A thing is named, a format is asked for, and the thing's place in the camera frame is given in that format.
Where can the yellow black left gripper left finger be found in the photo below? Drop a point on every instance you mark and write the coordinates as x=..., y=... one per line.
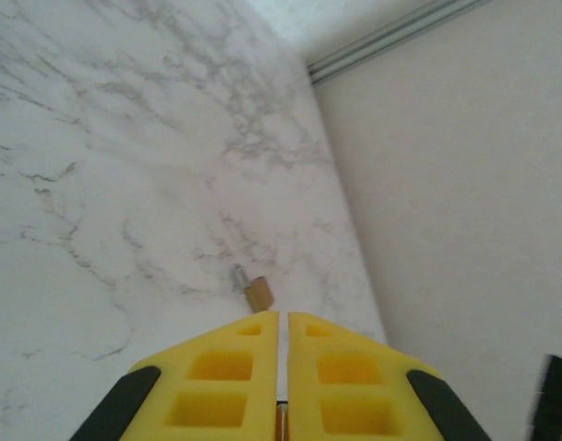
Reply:
x=207, y=381

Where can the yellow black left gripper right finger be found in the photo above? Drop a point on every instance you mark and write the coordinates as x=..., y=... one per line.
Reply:
x=354, y=386

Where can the gold padlock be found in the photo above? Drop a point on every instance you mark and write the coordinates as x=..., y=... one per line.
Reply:
x=260, y=294

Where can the aluminium corner post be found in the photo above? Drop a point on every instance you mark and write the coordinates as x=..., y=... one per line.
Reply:
x=377, y=44

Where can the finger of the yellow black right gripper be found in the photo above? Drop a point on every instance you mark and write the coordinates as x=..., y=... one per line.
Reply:
x=554, y=395

